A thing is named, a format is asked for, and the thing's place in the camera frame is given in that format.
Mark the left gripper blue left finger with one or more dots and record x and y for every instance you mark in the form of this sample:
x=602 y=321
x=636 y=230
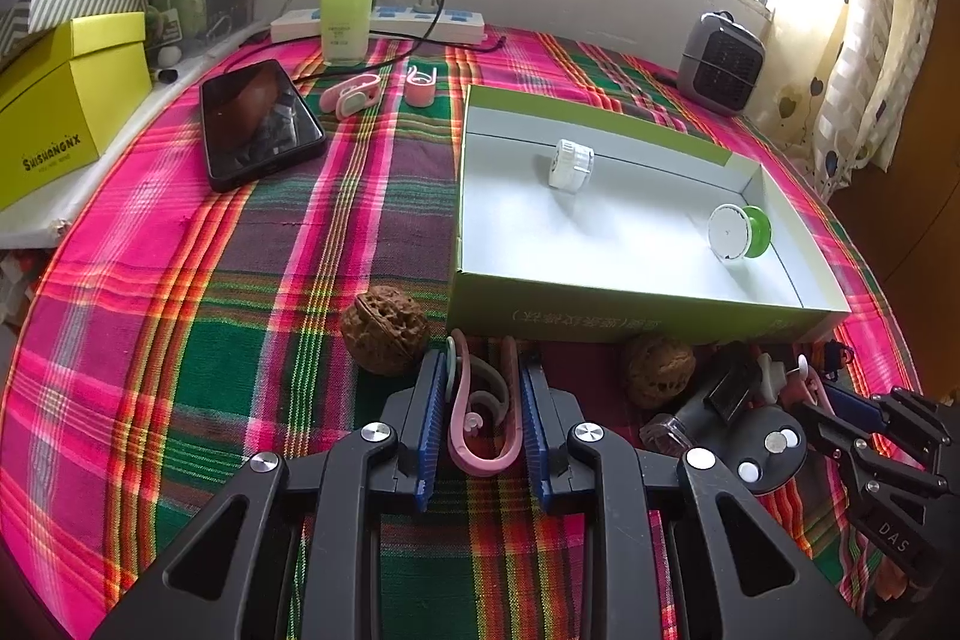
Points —
x=416 y=416

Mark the pink clip with white roller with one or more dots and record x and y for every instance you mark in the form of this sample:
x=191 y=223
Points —
x=485 y=431

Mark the white blue power strip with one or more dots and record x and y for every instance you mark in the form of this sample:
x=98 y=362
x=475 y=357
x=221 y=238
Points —
x=452 y=27

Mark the heart patterned curtain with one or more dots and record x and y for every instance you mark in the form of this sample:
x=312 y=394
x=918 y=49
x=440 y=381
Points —
x=836 y=82

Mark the black cylindrical light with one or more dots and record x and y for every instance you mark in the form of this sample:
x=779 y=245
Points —
x=717 y=394

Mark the brown walnut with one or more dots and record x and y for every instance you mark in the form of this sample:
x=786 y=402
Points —
x=385 y=330
x=658 y=368

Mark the black smartphone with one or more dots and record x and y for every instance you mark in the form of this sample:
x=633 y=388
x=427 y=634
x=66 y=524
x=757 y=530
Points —
x=255 y=123

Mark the left brown walnut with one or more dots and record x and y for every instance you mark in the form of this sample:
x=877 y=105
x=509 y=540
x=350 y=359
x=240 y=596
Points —
x=385 y=330

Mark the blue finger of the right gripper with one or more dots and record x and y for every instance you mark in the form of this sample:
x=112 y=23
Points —
x=836 y=415

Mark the white ribbed small cap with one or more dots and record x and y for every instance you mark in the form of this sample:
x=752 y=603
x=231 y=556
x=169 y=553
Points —
x=571 y=166

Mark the pink clip near phone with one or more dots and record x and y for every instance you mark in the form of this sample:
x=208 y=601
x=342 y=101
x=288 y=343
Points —
x=351 y=96

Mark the pink clip near bottle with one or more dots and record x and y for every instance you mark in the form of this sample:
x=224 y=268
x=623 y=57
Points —
x=420 y=86

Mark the green white cardboard tray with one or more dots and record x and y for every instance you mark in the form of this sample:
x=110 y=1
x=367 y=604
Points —
x=628 y=253

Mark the yellow shoe box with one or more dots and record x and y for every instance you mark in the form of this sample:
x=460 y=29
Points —
x=66 y=97

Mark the plaid pink green tablecloth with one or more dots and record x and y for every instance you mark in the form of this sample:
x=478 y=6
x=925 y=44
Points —
x=178 y=331

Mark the right brown walnut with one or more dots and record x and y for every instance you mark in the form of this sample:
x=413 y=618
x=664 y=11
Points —
x=658 y=368

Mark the grey small space heater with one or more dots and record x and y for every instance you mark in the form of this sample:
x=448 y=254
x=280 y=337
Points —
x=720 y=64

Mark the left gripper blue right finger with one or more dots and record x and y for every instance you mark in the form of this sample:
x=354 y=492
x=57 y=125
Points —
x=556 y=479

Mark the striped grey white box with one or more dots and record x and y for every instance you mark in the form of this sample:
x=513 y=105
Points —
x=26 y=20

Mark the green white spool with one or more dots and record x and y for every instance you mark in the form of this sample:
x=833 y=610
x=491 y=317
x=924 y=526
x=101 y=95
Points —
x=739 y=232

